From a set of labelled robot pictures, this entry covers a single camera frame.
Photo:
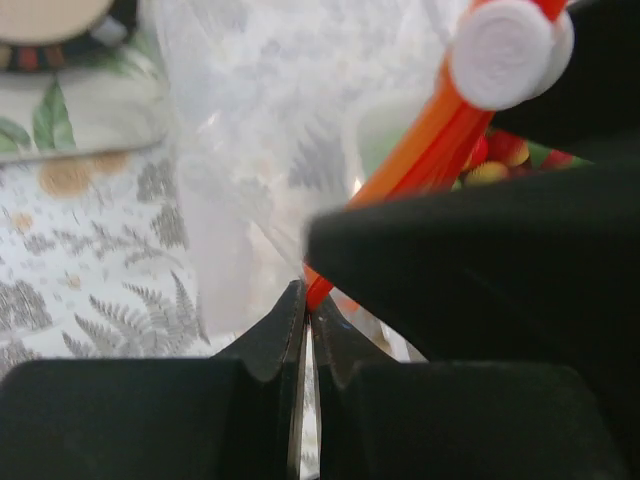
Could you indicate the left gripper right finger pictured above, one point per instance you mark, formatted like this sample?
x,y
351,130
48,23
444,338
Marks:
x,y
383,419

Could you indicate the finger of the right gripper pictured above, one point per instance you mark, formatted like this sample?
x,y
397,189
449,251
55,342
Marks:
x,y
539,269

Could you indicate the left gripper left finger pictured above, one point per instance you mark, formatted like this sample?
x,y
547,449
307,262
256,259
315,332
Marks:
x,y
235,415

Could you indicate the clear zip bag orange zipper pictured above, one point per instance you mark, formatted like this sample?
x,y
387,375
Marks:
x,y
280,104

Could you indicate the red lychee bunch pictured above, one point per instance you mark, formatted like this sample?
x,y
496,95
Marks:
x,y
499,155

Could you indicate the floral tablecloth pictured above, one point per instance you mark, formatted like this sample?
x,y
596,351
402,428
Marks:
x,y
95,265

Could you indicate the floral serving tray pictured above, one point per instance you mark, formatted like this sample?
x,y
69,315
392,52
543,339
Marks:
x,y
115,102

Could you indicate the striped rim ceramic plate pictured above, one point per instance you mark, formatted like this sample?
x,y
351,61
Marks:
x,y
42,36

